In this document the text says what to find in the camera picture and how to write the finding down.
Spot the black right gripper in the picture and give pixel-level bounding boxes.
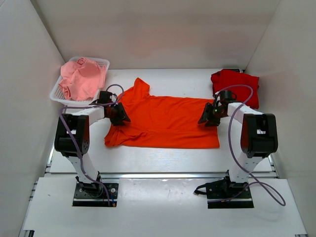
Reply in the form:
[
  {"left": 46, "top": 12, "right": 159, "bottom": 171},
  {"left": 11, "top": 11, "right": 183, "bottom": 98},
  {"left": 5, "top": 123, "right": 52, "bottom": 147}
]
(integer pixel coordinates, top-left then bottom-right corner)
[{"left": 198, "top": 103, "right": 227, "bottom": 127}]

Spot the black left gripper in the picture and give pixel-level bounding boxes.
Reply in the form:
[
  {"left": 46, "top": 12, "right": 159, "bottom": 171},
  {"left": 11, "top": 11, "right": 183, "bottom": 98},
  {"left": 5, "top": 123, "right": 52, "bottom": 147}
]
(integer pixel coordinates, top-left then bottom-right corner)
[{"left": 107, "top": 102, "right": 131, "bottom": 127}]

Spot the orange t shirt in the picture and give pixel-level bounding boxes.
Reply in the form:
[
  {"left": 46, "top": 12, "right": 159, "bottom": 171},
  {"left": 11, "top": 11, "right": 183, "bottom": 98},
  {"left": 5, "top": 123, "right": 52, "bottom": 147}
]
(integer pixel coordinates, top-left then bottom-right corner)
[{"left": 104, "top": 78, "right": 220, "bottom": 149}]

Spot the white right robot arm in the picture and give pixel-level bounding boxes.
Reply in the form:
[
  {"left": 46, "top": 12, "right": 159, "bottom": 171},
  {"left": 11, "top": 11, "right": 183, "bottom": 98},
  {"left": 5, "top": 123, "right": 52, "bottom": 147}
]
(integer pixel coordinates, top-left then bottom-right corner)
[{"left": 197, "top": 90, "right": 278, "bottom": 198}]

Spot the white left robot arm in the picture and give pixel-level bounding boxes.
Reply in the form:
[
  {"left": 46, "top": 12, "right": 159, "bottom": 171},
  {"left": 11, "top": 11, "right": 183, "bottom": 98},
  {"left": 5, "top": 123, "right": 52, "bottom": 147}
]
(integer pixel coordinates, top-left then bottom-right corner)
[{"left": 54, "top": 91, "right": 131, "bottom": 197}]

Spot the red folded t shirt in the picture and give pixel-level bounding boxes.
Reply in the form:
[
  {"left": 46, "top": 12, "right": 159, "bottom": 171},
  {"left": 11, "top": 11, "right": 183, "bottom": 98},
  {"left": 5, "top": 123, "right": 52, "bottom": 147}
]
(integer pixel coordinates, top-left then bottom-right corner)
[{"left": 210, "top": 70, "right": 259, "bottom": 109}]

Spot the pink t shirt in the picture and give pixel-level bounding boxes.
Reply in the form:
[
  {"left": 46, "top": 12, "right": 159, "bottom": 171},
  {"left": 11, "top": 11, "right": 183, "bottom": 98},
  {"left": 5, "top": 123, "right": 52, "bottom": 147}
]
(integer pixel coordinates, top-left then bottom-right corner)
[{"left": 59, "top": 57, "right": 107, "bottom": 101}]

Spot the white plastic basket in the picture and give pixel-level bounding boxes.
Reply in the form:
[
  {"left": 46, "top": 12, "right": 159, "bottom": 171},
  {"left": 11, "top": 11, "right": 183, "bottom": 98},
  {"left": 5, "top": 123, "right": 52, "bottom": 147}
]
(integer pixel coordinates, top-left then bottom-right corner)
[{"left": 50, "top": 57, "right": 110, "bottom": 107}]

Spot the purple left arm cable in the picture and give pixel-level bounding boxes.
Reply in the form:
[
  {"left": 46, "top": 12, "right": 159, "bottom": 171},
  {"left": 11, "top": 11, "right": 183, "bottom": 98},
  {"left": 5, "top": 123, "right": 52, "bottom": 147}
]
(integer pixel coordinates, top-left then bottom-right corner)
[{"left": 58, "top": 84, "right": 125, "bottom": 207}]

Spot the aluminium table rail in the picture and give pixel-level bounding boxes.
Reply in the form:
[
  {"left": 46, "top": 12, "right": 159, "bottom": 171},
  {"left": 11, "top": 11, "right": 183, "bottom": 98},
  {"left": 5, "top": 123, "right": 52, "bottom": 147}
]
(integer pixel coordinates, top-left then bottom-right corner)
[{"left": 98, "top": 172, "right": 277, "bottom": 179}]

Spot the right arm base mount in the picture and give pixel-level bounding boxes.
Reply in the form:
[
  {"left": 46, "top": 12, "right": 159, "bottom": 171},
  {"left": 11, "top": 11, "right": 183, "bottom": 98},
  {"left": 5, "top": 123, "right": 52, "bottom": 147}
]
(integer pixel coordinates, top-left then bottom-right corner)
[{"left": 194, "top": 174, "right": 254, "bottom": 209}]

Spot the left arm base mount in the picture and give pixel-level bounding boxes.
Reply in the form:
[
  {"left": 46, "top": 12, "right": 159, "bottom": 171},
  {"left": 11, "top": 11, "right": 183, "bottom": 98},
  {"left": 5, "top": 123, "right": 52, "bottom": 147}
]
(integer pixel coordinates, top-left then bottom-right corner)
[{"left": 72, "top": 176, "right": 119, "bottom": 207}]

